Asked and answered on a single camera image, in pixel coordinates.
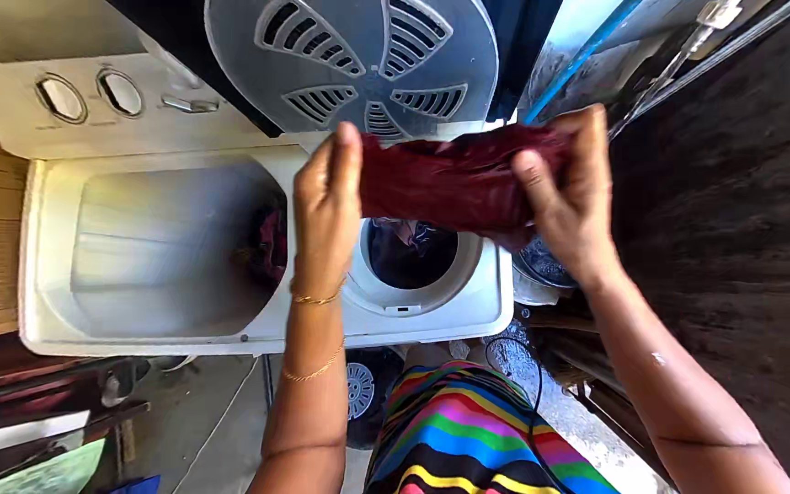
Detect dark blue plastic lid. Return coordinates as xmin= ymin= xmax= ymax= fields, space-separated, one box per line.
xmin=106 ymin=0 xmax=565 ymax=139

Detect dark maroon laundry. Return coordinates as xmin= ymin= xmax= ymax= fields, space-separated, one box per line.
xmin=234 ymin=203 xmax=288 ymax=288

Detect light green sheet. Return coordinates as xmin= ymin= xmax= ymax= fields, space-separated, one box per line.
xmin=0 ymin=438 xmax=106 ymax=494

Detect pile of dark wet clothes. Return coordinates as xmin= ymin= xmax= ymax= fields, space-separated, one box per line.
xmin=368 ymin=217 xmax=459 ymax=289

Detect person's right forearm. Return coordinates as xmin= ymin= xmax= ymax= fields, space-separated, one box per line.
xmin=582 ymin=264 xmax=790 ymax=494

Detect wet maroon cloth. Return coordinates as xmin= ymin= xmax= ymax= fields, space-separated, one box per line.
xmin=359 ymin=123 xmax=577 ymax=252

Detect white twin-tub washing machine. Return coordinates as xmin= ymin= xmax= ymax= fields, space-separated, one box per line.
xmin=0 ymin=53 xmax=514 ymax=358

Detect grey round vented disc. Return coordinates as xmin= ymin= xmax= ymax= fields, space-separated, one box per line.
xmin=204 ymin=0 xmax=499 ymax=141

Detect bucket filled with water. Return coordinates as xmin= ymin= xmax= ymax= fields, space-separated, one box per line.
xmin=510 ymin=235 xmax=579 ymax=306

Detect person's body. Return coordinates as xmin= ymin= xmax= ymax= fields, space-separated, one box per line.
xmin=364 ymin=360 xmax=621 ymax=494

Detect thin black cable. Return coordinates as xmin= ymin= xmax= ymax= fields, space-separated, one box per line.
xmin=485 ymin=336 xmax=577 ymax=494

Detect blue plastic piece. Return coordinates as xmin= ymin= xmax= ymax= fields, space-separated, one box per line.
xmin=108 ymin=475 xmax=161 ymax=494

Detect person's legs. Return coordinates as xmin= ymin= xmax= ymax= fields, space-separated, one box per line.
xmin=403 ymin=338 xmax=506 ymax=372

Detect person's right hand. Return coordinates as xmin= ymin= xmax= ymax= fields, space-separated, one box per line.
xmin=512 ymin=103 xmax=621 ymax=289

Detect white flat strip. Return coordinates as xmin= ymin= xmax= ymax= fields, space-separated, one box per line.
xmin=0 ymin=410 xmax=91 ymax=461

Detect light blue pipe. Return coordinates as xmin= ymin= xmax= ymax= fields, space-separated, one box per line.
xmin=523 ymin=0 xmax=643 ymax=126

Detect black base with grey grate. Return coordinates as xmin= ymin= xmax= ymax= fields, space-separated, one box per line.
xmin=346 ymin=346 xmax=407 ymax=451

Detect person's left hand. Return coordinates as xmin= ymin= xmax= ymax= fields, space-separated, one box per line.
xmin=292 ymin=121 xmax=363 ymax=300

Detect person's left forearm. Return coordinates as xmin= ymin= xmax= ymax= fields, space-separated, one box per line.
xmin=247 ymin=278 xmax=348 ymax=494

